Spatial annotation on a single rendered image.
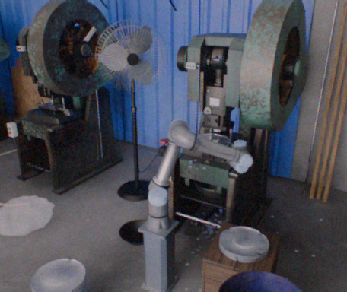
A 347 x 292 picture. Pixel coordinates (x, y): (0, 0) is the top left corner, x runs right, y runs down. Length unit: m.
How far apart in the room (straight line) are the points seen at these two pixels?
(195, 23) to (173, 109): 0.98
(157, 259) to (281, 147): 2.01
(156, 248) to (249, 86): 1.10
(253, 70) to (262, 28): 0.23
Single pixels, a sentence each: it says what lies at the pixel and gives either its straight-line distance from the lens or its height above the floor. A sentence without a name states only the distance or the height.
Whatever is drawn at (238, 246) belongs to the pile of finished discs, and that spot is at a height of 0.39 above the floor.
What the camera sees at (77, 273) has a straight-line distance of 2.22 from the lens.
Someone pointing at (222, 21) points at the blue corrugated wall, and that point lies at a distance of 3.75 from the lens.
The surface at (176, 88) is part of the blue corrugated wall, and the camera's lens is 4.09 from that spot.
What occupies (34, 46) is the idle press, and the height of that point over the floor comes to 1.39.
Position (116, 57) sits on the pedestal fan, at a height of 1.30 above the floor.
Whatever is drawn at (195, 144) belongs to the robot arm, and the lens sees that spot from 1.96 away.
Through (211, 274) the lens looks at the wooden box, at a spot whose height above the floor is 0.26.
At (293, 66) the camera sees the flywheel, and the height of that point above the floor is 1.35.
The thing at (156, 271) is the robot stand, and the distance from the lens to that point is 2.35.
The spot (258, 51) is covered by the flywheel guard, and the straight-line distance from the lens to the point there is 2.07.
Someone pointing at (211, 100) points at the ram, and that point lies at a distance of 2.56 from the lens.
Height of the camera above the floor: 1.73
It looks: 22 degrees down
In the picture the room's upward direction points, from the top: straight up
